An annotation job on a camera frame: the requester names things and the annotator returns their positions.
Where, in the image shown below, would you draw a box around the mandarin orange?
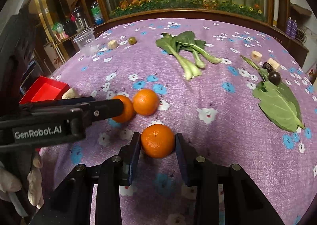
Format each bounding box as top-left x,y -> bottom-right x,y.
112,95 -> 135,124
141,124 -> 175,158
133,89 -> 159,116

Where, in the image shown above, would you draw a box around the red square tray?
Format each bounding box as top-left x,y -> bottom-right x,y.
19,76 -> 70,104

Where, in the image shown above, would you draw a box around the mandarin orange top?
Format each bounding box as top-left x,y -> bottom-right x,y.
133,89 -> 159,116

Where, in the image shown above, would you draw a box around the white gloved left hand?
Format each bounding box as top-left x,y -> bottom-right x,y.
1,152 -> 44,209

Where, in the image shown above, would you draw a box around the small beige chunk by cup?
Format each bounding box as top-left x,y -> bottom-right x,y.
107,40 -> 119,50

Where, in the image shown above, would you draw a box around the clear plastic cup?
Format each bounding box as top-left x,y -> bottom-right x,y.
73,28 -> 98,56

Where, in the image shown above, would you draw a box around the small green olive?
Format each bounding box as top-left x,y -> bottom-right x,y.
128,37 -> 137,45

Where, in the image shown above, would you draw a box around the steel thermos flask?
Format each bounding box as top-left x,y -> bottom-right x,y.
71,7 -> 89,32

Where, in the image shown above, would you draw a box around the green label plastic bottle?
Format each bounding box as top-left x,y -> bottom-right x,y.
91,1 -> 104,25

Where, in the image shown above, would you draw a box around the large green leaf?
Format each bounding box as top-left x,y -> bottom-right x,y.
241,56 -> 305,132

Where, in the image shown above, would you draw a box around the green bok choy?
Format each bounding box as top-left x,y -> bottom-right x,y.
155,31 -> 222,81

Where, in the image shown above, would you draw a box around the purple floral tablecloth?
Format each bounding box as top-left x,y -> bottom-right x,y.
40,18 -> 316,224

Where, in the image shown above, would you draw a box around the dark round plum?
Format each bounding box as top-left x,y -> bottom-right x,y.
268,71 -> 281,86

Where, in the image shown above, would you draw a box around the dark date near leaf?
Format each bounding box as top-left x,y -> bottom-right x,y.
262,62 -> 273,73

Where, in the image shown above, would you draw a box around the purple bottles on shelf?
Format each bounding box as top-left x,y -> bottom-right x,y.
286,17 -> 298,39

